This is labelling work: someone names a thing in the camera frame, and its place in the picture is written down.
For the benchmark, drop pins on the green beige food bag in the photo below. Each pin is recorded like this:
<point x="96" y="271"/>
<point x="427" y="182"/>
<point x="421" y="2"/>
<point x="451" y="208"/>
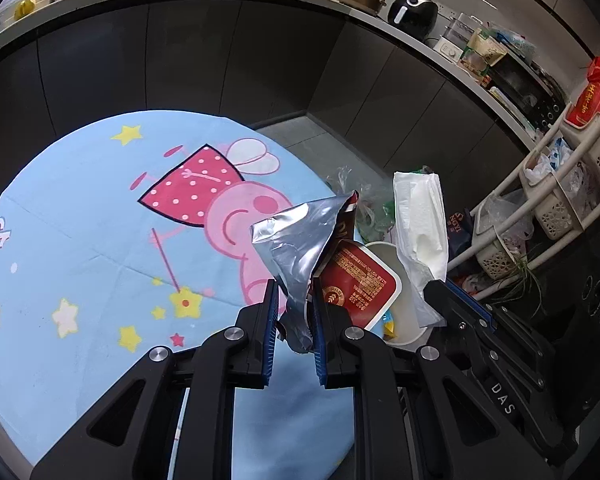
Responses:
<point x="480" y="55"/>

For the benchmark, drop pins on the translucent white plastic bag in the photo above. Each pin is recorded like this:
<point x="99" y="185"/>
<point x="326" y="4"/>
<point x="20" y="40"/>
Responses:
<point x="500" y="215"/>

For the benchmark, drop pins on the white paper tissue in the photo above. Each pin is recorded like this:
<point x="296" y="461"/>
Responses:
<point x="420" y="220"/>

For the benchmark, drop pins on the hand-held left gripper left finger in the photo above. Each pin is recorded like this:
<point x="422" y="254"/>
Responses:
<point x="269" y="340"/>

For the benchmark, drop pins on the red rectangular food tray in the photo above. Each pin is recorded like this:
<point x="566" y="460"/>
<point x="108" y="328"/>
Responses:
<point x="360" y="280"/>

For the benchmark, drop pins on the crumpled clear plastic bag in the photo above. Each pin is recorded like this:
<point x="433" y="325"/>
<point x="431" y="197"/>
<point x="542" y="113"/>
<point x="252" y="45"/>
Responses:
<point x="579" y="180"/>

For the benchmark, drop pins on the yellow object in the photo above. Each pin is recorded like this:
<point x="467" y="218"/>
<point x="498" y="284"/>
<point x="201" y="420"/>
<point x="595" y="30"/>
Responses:
<point x="25" y="7"/>

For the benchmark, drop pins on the dark brown foil snack bag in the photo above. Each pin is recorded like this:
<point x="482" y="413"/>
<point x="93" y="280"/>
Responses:
<point x="295" y="250"/>

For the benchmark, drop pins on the white trash bin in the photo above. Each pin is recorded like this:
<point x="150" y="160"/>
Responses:
<point x="405" y="320"/>

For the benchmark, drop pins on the white small kitchen appliance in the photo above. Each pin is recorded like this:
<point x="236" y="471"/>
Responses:
<point x="450" y="50"/>

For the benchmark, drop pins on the black oven with knobs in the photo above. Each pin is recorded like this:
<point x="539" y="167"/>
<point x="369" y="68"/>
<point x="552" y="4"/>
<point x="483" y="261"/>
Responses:
<point x="595" y="310"/>

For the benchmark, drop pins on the dark kitchen counter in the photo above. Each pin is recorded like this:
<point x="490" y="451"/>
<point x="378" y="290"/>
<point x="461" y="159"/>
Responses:
<point x="130" y="60"/>

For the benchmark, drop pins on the green spring onion bunch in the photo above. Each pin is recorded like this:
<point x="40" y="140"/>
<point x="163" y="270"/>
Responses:
<point x="527" y="275"/>

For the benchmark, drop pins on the pale plastic bags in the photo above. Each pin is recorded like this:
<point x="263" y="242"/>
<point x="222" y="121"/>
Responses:
<point x="515" y="42"/>

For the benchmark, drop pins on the dark printed box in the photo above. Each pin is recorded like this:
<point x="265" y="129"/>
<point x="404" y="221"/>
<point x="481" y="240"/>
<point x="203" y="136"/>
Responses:
<point x="460" y="232"/>

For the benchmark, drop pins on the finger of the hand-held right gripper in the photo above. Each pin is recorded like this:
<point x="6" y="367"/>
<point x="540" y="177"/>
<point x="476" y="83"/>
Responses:
<point x="455" y="307"/>
<point x="522" y="342"/>

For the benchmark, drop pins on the white blue plastic bag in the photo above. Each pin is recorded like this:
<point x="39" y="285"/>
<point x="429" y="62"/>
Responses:
<point x="545" y="165"/>

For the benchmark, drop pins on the red printed bag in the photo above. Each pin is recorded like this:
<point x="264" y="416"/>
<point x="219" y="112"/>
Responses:
<point x="595" y="95"/>

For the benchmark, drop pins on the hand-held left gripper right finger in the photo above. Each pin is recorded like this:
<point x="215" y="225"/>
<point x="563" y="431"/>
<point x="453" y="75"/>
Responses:
<point x="320" y="340"/>

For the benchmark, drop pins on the black microwave oven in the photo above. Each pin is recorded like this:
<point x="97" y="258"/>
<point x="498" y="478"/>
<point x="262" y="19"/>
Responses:
<point x="520" y="85"/>

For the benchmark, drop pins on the blue cartoon printed tablecloth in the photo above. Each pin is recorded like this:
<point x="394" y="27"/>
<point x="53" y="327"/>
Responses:
<point x="80" y="210"/>

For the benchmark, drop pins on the black air fryer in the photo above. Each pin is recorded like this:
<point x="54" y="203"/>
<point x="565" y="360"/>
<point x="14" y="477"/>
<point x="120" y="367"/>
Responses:
<point x="412" y="10"/>

